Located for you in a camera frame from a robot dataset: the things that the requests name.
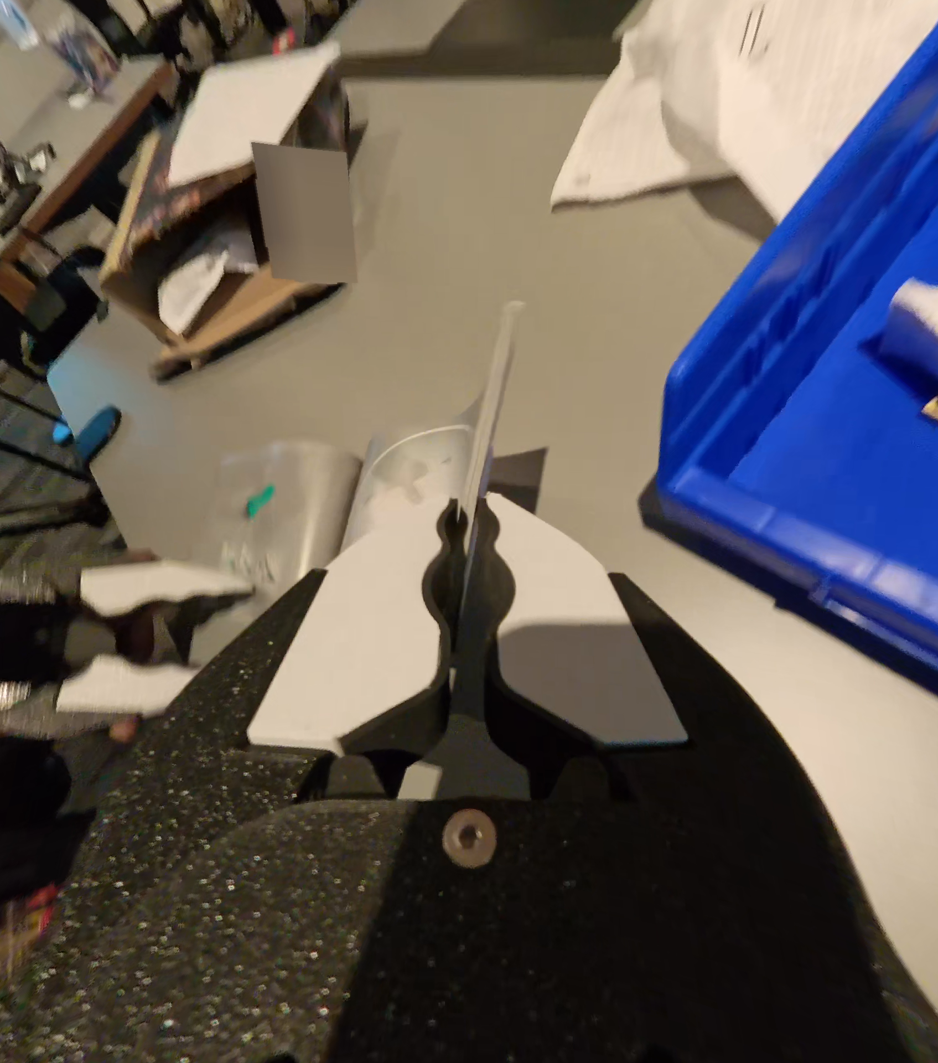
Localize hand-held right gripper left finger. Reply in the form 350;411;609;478
246;502;463;758

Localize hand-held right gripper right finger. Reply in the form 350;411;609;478
459;492;691;750

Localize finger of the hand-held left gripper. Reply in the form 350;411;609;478
79;560;256;620
54;654;200;719

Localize clear plastic bag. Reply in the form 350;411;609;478
215;440;364;586

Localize grey brick instruction booklet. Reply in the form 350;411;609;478
341;301;550;724

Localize brown cardboard box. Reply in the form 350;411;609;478
99;42;367;380

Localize black office chair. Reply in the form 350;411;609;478
0;241;115;551

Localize blue plastic bin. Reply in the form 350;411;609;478
655;0;938;725

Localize white packing paper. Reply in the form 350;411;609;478
157;247;260;335

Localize wooden table grey top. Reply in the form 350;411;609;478
0;58;181;279

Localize white crumpled paper sheet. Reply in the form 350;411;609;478
550;0;938;227

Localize colourful carton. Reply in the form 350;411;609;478
45;15;123;94

